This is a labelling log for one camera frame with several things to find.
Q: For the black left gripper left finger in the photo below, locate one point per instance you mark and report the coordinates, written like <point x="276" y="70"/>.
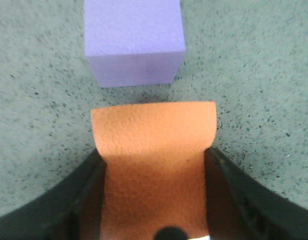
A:
<point x="70" y="210"/>

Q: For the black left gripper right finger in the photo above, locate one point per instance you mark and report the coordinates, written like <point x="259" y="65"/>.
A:
<point x="240" y="208"/>

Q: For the orange foam cube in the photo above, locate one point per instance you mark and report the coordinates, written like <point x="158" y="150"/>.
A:
<point x="155" y="175"/>

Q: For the purple foam cube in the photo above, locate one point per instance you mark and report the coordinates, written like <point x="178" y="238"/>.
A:
<point x="130" y="43"/>

